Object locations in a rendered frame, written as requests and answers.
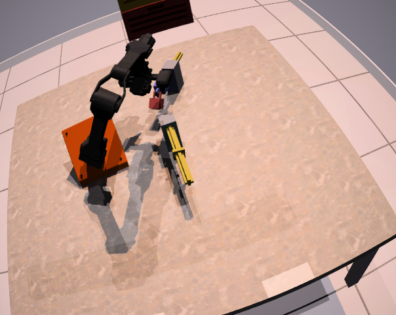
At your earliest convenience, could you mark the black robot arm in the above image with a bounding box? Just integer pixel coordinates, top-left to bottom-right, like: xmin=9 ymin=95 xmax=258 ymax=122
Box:
xmin=79 ymin=33 xmax=156 ymax=170

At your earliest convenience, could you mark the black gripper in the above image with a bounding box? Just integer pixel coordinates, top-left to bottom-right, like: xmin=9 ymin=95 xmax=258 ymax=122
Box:
xmin=125 ymin=61 xmax=173 ymax=93

